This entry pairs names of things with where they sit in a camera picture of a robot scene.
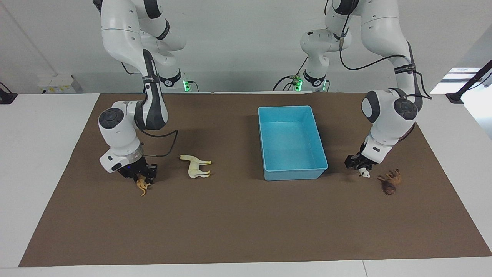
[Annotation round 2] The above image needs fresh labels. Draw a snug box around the orange tiger toy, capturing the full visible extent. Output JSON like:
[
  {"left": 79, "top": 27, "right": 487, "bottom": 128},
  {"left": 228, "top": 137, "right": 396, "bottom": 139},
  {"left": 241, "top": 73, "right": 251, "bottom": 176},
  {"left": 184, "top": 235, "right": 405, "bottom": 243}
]
[{"left": 136, "top": 178, "right": 151, "bottom": 197}]

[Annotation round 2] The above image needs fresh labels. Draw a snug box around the black angled stand pole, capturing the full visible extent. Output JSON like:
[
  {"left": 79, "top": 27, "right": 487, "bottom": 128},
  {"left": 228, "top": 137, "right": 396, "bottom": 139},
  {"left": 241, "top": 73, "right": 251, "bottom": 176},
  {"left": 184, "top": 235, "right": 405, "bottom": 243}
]
[{"left": 446, "top": 60, "right": 492, "bottom": 103}]

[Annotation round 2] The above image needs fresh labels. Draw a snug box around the black clamp stand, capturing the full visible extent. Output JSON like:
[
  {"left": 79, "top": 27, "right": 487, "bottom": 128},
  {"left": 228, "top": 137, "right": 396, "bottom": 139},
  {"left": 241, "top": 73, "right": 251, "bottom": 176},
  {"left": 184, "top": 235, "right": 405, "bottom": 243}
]
[{"left": 0, "top": 82, "right": 18, "bottom": 105}]

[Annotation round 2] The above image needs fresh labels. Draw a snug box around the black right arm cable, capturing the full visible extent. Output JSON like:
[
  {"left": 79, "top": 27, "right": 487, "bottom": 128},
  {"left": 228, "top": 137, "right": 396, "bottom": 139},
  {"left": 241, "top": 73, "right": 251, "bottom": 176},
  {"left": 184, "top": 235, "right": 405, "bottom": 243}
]
[{"left": 121, "top": 62, "right": 179, "bottom": 157}]

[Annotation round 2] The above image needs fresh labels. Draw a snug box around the cream horse toy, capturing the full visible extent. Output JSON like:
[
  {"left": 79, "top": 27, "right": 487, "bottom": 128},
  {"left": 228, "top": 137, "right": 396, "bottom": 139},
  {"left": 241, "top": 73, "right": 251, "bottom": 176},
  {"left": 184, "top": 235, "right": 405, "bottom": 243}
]
[{"left": 180, "top": 154, "right": 213, "bottom": 179}]

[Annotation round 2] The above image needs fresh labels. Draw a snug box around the black left base cable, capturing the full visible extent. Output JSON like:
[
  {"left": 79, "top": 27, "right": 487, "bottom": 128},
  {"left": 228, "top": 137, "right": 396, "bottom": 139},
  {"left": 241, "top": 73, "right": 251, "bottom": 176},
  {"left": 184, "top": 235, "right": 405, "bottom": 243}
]
[{"left": 272, "top": 57, "right": 309, "bottom": 92}]

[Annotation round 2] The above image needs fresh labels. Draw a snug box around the light blue storage box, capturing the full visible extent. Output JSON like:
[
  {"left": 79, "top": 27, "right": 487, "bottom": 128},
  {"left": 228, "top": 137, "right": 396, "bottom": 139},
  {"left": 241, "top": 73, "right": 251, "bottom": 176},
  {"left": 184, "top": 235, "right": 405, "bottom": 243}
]
[{"left": 258, "top": 106, "right": 329, "bottom": 181}]

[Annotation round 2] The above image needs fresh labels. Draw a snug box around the brown table mat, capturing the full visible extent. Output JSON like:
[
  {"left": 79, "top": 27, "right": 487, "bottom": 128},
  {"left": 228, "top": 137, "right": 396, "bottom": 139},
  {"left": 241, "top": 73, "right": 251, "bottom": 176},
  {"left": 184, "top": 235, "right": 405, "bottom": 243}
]
[{"left": 18, "top": 92, "right": 492, "bottom": 267}]

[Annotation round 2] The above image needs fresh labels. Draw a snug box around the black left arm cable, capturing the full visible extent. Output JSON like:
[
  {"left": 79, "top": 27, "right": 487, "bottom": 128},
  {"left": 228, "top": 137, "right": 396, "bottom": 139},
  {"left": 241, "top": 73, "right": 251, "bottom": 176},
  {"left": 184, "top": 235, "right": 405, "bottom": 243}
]
[{"left": 325, "top": 0, "right": 433, "bottom": 100}]

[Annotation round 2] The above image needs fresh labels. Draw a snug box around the brown lion toy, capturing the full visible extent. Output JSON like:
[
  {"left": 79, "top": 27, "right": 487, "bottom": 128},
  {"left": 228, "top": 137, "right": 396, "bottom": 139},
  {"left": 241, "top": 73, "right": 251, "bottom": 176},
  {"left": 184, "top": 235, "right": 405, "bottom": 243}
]
[{"left": 377, "top": 168, "right": 402, "bottom": 195}]

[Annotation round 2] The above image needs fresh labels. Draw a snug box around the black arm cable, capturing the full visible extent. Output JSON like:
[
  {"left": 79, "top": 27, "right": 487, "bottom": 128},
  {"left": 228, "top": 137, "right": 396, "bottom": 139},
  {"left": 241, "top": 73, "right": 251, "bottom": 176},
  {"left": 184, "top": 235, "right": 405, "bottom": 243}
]
[
  {"left": 121, "top": 62, "right": 179, "bottom": 157},
  {"left": 325, "top": 0, "right": 433, "bottom": 100}
]

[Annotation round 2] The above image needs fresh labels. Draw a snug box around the white box yellow label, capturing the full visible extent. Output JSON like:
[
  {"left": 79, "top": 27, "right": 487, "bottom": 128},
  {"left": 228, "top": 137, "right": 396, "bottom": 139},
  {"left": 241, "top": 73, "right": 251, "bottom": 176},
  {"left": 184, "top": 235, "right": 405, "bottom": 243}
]
[{"left": 38, "top": 74, "right": 83, "bottom": 94}]

